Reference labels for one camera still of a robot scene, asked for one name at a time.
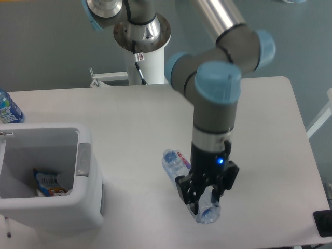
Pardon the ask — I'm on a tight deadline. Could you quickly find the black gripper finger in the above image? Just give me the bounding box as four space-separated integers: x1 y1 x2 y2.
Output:
212 161 240 202
175 173 207 215

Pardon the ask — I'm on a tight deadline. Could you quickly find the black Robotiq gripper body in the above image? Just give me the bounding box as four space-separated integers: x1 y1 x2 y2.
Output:
190 141 231 187

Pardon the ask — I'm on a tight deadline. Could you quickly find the clear plastic water bottle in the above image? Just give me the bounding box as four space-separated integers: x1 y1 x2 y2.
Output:
162 149 220 224

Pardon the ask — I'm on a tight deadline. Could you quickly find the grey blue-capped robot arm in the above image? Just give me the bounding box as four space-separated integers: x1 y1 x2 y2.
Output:
82 1 275 215

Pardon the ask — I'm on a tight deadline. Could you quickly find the white plastic trash can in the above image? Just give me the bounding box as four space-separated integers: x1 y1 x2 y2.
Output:
1 123 104 231

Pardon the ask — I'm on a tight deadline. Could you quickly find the black device at table edge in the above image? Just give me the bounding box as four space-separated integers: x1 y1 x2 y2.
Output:
313 210 331 238

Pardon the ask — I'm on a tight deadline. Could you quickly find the blue orange snack wrapper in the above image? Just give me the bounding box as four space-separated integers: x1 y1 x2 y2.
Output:
32 168 70 197

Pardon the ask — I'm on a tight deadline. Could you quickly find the blue labelled water bottle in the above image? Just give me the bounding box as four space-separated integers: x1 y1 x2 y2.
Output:
1 89 25 124

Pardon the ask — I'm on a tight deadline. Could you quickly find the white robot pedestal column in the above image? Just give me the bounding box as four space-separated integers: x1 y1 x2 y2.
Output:
123 41 169 85

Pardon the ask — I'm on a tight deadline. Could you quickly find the white frame at right edge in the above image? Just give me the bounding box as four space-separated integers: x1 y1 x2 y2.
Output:
306 88 331 139

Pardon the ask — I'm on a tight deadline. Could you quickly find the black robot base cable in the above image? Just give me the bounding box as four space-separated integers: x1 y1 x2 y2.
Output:
131 40 148 86

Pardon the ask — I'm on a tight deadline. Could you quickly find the white pedestal foot frame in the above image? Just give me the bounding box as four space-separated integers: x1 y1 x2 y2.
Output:
89 64 169 88

